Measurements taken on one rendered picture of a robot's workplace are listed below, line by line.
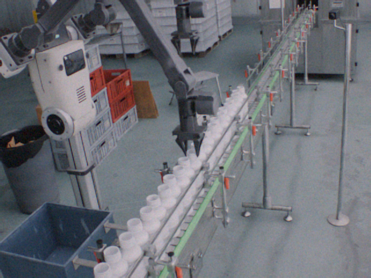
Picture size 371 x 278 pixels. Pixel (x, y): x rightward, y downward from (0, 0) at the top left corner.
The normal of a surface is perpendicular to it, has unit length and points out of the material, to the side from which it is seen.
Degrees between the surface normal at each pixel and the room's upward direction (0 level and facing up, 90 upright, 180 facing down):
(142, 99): 102
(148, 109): 98
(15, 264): 90
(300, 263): 0
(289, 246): 0
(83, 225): 90
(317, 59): 90
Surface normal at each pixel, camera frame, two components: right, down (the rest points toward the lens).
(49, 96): -0.31, 0.57
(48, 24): -0.17, 0.36
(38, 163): 0.73, 0.26
